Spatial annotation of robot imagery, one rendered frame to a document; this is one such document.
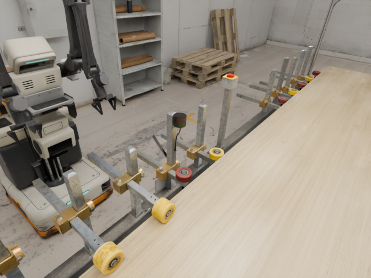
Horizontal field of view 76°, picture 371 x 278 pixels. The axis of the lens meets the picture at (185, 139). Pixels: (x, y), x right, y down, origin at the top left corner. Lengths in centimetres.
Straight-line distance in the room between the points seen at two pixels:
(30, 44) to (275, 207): 145
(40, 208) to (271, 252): 160
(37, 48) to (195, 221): 120
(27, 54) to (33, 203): 107
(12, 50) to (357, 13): 801
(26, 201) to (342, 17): 822
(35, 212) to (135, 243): 122
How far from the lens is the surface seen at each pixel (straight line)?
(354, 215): 125
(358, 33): 851
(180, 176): 114
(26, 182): 220
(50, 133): 178
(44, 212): 202
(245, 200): 109
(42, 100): 165
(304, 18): 875
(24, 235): 232
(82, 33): 146
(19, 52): 153
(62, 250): 212
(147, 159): 132
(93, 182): 211
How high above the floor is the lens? 168
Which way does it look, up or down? 34 degrees down
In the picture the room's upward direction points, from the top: 3 degrees clockwise
